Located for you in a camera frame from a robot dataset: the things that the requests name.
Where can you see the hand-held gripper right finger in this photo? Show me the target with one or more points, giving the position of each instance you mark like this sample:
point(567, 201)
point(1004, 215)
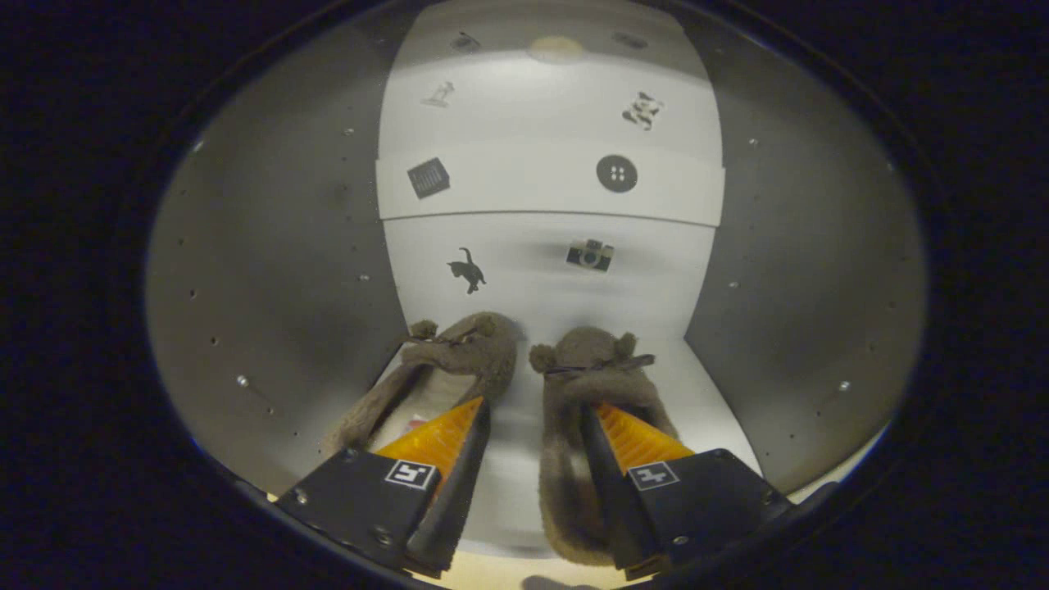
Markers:
point(623, 508)

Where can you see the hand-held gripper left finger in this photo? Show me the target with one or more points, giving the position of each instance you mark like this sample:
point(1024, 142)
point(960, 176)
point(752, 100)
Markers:
point(459, 500)

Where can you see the brown fuzzy shoe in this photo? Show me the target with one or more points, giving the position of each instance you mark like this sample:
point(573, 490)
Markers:
point(590, 385)
point(475, 352)

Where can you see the grey shoe cabinet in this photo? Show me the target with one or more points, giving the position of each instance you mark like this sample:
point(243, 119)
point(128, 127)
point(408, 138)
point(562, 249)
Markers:
point(270, 246)

